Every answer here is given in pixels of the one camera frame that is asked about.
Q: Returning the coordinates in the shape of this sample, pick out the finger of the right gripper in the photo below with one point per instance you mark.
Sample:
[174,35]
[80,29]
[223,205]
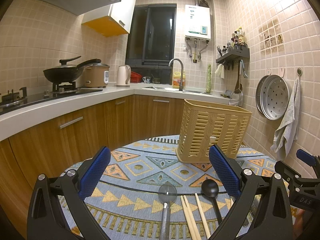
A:
[306,157]

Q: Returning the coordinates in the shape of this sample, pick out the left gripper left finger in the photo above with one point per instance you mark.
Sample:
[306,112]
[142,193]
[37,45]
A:
[45,215]

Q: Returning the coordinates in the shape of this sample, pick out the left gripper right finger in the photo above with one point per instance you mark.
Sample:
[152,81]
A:
[272,220]

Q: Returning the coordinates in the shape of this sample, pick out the black plastic spoon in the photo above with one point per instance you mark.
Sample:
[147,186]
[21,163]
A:
[211,189]

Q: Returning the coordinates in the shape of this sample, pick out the clear plastic spoon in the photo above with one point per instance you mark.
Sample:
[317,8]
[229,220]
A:
[167,195]

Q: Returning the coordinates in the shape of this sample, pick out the grey hanging towel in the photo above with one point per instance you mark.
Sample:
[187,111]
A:
[287,132]

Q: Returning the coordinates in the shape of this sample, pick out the round metal steamer tray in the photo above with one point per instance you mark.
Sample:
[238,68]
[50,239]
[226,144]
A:
[272,96]

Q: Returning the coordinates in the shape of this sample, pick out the patterned blue tablecloth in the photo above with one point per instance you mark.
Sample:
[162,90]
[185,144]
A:
[125,202]

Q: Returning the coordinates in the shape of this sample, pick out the white countertop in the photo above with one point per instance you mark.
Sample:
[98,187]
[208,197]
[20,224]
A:
[29,116]

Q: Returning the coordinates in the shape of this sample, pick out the beige plastic utensil basket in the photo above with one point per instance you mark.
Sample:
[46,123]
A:
[205,124]

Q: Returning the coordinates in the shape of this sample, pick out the gas stove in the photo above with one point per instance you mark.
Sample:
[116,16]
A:
[14,100]

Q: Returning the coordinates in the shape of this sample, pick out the black wok with lid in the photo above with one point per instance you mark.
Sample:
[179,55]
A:
[68,72]

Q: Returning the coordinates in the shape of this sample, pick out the brown rice cooker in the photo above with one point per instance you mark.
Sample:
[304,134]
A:
[96,76]

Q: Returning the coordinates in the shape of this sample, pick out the yellow detergent bottle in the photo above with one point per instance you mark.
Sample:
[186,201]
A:
[177,78]

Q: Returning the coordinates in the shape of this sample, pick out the beige electric kettle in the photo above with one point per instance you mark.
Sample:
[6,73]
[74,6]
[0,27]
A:
[123,76]

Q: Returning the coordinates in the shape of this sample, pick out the red basket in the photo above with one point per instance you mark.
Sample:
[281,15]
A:
[135,77]

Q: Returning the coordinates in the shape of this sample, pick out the white gas water heater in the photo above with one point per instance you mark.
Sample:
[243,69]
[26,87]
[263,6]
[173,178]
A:
[197,22]

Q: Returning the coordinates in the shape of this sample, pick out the dark window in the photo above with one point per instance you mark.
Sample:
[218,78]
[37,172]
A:
[151,40]

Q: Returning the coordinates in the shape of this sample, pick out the black wall spice shelf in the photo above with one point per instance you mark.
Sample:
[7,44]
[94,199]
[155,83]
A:
[231,56]

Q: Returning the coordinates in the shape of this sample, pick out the white wall cabinet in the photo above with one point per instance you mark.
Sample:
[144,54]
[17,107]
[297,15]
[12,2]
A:
[111,20]

